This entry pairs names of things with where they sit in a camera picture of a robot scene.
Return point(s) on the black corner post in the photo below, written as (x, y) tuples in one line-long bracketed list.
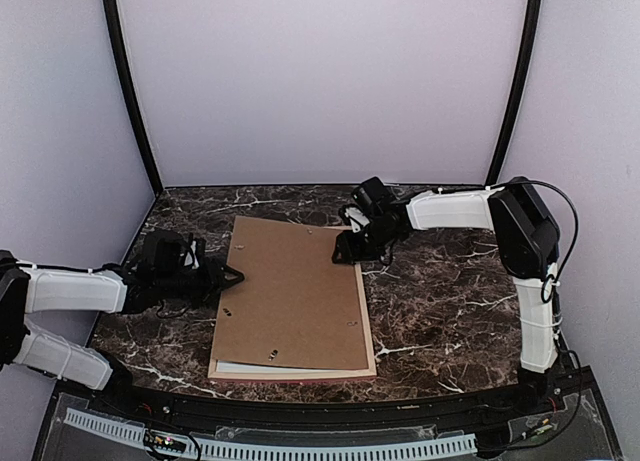
[(120, 57), (516, 92)]

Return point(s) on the brown cardboard backing board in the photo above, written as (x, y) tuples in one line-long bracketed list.
[(290, 296)]

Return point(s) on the black left corner post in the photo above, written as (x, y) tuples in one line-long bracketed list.
[(120, 57)]

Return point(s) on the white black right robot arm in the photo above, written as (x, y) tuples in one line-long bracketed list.
[(526, 233)]

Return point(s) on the landscape photo print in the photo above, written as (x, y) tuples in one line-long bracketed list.
[(230, 367)]

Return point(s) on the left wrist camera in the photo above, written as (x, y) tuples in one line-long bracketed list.
[(194, 252)]

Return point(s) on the grey slotted cable duct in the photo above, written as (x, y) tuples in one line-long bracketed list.
[(272, 445)]

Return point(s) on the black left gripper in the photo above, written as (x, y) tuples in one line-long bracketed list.
[(215, 282)]

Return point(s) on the light wooden picture frame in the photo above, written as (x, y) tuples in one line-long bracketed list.
[(367, 331)]

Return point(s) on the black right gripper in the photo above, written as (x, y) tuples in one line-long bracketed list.
[(350, 252)]

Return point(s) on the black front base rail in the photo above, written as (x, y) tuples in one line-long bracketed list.
[(570, 422)]

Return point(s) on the black right corner post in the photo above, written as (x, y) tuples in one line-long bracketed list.
[(516, 92)]

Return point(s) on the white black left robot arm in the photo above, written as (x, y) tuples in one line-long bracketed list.
[(170, 266)]

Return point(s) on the small circuit board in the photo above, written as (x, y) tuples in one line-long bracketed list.
[(158, 442)]

